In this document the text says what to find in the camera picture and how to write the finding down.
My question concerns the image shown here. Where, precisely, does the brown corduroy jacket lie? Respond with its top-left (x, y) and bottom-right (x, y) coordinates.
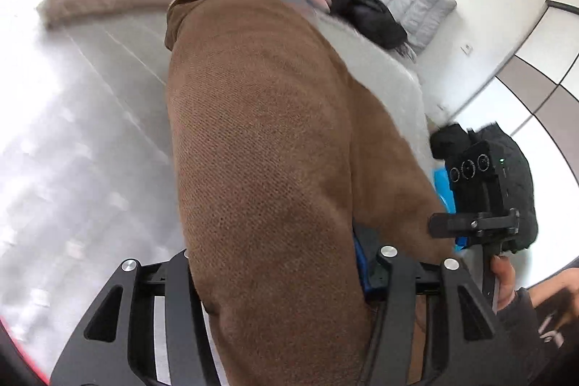
top-left (165, 0), bottom-right (452, 385)

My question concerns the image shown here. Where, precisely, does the person's right hand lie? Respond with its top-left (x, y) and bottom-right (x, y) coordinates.
top-left (491, 256), bottom-right (516, 311)

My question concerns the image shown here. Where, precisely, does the blue plastic stool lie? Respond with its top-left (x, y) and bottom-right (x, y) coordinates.
top-left (431, 167), bottom-right (469, 254)

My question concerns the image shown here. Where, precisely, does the black padded jacket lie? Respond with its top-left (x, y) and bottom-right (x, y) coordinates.
top-left (429, 122), bottom-right (538, 254)

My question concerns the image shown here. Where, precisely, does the grey white-gridded bed cover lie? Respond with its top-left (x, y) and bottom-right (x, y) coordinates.
top-left (1, 0), bottom-right (430, 372)

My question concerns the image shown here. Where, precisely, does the black garment on bed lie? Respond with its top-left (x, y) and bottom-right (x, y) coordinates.
top-left (330, 0), bottom-right (415, 60)

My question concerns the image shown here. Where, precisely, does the white wall socket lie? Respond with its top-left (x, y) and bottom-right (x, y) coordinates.
top-left (460, 43), bottom-right (473, 55)

